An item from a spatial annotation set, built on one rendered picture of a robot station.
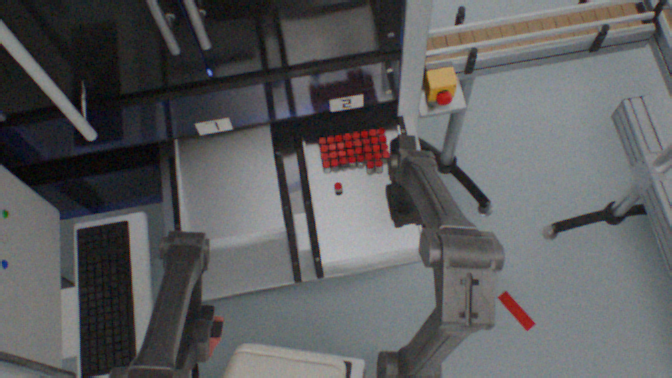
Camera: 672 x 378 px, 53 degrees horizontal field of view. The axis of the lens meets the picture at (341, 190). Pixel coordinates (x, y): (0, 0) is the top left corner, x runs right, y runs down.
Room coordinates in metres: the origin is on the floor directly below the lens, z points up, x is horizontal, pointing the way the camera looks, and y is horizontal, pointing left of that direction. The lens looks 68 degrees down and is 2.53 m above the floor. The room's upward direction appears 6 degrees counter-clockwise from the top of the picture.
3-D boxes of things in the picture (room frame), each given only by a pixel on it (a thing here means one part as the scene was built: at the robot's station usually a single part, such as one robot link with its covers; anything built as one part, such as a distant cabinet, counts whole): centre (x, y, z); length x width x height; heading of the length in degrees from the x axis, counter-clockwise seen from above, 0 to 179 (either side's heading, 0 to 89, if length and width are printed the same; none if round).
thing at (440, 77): (0.89, -0.29, 0.99); 0.08 x 0.07 x 0.07; 4
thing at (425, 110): (0.93, -0.30, 0.87); 0.14 x 0.13 x 0.02; 4
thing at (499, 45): (1.05, -0.56, 0.92); 0.69 x 0.16 x 0.16; 94
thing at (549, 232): (0.76, -1.00, 0.07); 0.50 x 0.08 x 0.14; 94
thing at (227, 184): (0.73, 0.30, 0.90); 0.34 x 0.26 x 0.04; 4
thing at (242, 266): (0.67, 0.12, 0.87); 0.70 x 0.48 x 0.02; 94
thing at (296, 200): (0.58, 0.11, 0.91); 0.14 x 0.03 x 0.06; 4
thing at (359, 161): (0.73, -0.05, 0.90); 0.18 x 0.02 x 0.05; 93
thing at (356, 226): (0.64, -0.05, 0.90); 0.34 x 0.26 x 0.04; 3
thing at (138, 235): (0.47, 0.67, 0.79); 0.45 x 0.28 x 0.03; 4
